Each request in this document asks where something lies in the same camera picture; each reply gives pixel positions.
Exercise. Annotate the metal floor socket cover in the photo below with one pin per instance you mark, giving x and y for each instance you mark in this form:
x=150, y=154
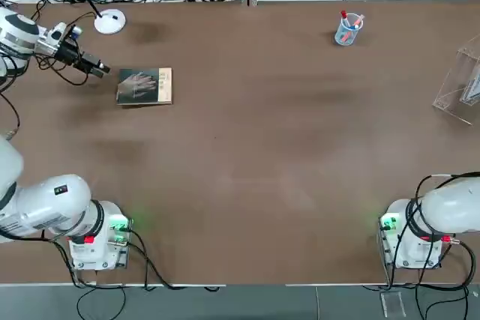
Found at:
x=393, y=304

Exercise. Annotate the blue marker pen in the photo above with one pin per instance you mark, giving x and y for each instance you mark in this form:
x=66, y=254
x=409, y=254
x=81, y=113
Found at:
x=353, y=26

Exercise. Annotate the dark book with hand cover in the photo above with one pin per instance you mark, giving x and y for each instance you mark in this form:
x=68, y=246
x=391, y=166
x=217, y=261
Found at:
x=150, y=87

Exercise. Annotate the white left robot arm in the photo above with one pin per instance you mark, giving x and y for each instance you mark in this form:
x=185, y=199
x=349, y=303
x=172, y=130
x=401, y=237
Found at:
x=45, y=200

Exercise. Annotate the red marker pen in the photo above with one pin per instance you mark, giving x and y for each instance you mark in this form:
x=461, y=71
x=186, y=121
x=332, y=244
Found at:
x=344, y=15

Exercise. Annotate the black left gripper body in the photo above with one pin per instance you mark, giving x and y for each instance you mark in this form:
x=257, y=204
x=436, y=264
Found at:
x=67, y=52

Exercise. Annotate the orange marker pen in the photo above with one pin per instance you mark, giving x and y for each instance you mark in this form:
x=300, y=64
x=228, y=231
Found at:
x=348, y=36

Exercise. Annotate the clear acrylic storage rack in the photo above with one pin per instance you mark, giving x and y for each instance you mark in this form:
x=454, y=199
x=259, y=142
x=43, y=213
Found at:
x=450, y=84

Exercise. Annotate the clear plastic pen cup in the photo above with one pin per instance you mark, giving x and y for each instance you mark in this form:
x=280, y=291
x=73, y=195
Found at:
x=343, y=37

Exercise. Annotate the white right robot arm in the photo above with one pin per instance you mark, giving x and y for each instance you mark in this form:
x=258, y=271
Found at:
x=450, y=207

